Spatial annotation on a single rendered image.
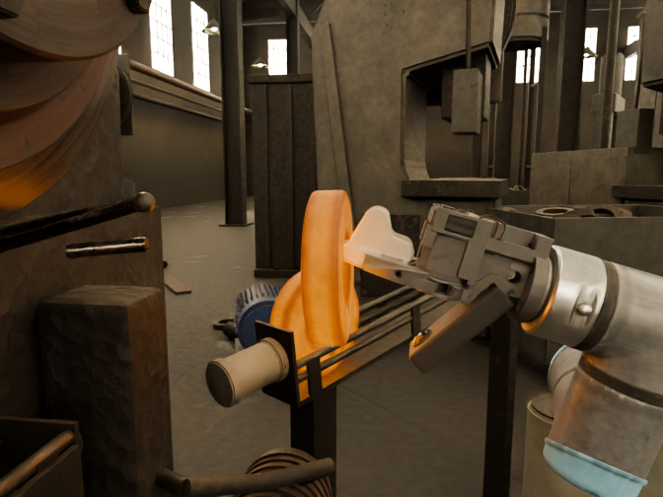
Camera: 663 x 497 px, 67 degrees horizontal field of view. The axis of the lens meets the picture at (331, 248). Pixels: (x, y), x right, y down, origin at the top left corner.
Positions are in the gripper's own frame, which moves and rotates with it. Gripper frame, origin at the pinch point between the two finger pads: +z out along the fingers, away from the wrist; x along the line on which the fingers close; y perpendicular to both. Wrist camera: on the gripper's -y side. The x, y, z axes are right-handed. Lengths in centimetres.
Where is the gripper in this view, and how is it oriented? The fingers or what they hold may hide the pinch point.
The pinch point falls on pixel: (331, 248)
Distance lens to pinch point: 51.0
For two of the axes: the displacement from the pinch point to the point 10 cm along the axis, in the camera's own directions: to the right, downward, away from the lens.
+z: -9.5, -2.9, 0.9
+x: -1.4, 1.4, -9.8
